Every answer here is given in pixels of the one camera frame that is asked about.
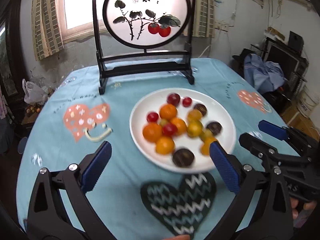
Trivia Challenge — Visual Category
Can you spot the large dark red plum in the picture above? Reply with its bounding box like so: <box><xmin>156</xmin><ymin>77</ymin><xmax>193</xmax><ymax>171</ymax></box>
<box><xmin>167</xmin><ymin>93</ymin><xmax>181</xmax><ymax>107</ymax></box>

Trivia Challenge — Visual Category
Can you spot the yellow-orange cherry tomato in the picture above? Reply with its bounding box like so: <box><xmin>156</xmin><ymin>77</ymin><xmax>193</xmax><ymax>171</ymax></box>
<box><xmin>155</xmin><ymin>137</ymin><xmax>175</xmax><ymax>155</ymax></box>

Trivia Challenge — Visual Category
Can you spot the large orange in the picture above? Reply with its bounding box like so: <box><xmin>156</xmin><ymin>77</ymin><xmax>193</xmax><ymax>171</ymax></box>
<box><xmin>143</xmin><ymin>122</ymin><xmax>163</xmax><ymax>142</ymax></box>

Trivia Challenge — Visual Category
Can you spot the right hand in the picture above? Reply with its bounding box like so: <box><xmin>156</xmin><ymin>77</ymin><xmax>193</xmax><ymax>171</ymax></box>
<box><xmin>290</xmin><ymin>198</ymin><xmax>317</xmax><ymax>228</ymax></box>

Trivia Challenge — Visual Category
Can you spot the blue clothes pile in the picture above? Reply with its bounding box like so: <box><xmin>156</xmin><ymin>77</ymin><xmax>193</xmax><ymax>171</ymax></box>
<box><xmin>244</xmin><ymin>54</ymin><xmax>287</xmax><ymax>94</ymax></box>

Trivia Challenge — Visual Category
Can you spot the large dark water chestnut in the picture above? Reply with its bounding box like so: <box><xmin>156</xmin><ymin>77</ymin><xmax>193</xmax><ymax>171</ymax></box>
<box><xmin>172</xmin><ymin>148</ymin><xmax>195</xmax><ymax>168</ymax></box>

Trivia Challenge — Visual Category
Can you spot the round painted screen ornament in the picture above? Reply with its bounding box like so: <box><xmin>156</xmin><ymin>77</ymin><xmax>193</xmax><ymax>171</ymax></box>
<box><xmin>92</xmin><ymin>0</ymin><xmax>196</xmax><ymax>95</ymax></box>

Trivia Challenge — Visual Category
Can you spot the white plastic bag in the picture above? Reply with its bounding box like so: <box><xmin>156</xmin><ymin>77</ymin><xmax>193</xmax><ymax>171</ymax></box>
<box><xmin>22</xmin><ymin>79</ymin><xmax>48</xmax><ymax>106</ymax></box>

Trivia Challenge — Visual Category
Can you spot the yellow-brown small fruit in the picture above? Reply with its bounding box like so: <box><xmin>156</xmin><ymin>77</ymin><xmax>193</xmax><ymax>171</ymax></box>
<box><xmin>199</xmin><ymin>129</ymin><xmax>214</xmax><ymax>142</ymax></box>

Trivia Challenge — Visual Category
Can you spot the white plastic bucket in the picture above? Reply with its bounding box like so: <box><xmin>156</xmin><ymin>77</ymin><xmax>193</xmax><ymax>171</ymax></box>
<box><xmin>297</xmin><ymin>85</ymin><xmax>319</xmax><ymax>118</ymax></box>

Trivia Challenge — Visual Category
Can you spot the beige curtain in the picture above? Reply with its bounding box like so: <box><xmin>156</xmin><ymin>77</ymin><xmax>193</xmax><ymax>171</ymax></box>
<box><xmin>193</xmin><ymin>0</ymin><xmax>215</xmax><ymax>38</ymax></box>
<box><xmin>31</xmin><ymin>0</ymin><xmax>64</xmax><ymax>61</ymax></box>

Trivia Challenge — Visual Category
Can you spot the dark brown water chestnut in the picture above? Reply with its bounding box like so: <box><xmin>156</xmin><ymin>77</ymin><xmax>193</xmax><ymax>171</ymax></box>
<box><xmin>206</xmin><ymin>121</ymin><xmax>222</xmax><ymax>136</ymax></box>

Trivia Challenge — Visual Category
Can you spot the black metal shelf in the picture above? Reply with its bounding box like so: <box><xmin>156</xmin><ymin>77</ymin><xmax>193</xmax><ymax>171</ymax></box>
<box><xmin>252</xmin><ymin>31</ymin><xmax>309</xmax><ymax>98</ymax></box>

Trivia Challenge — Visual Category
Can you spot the right beige curtain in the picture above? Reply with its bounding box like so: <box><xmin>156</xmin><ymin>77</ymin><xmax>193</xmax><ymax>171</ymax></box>
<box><xmin>193</xmin><ymin>0</ymin><xmax>215</xmax><ymax>38</ymax></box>

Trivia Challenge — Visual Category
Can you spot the yellow cherry tomato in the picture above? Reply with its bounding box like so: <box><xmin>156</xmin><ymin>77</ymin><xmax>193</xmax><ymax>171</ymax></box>
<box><xmin>187</xmin><ymin>120</ymin><xmax>203</xmax><ymax>138</ymax></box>

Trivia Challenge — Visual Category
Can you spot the white round plate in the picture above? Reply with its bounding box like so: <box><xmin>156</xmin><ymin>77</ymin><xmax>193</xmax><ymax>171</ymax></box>
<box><xmin>129</xmin><ymin>88</ymin><xmax>236</xmax><ymax>173</ymax></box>

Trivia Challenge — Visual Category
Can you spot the cardboard box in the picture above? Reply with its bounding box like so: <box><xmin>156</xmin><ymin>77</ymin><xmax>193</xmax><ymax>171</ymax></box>
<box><xmin>280</xmin><ymin>103</ymin><xmax>319</xmax><ymax>141</ymax></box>

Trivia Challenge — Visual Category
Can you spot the left beige curtain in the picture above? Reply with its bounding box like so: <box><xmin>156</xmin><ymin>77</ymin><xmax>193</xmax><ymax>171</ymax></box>
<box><xmin>31</xmin><ymin>0</ymin><xmax>64</xmax><ymax>61</ymax></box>

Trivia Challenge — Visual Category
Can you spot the orange tangerine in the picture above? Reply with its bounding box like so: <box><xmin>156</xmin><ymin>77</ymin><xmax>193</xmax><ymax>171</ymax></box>
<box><xmin>159</xmin><ymin>104</ymin><xmax>177</xmax><ymax>121</ymax></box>

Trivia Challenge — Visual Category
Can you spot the red cherry tomato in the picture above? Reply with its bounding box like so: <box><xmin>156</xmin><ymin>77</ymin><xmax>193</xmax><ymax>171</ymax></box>
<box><xmin>182</xmin><ymin>97</ymin><xmax>193</xmax><ymax>107</ymax></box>

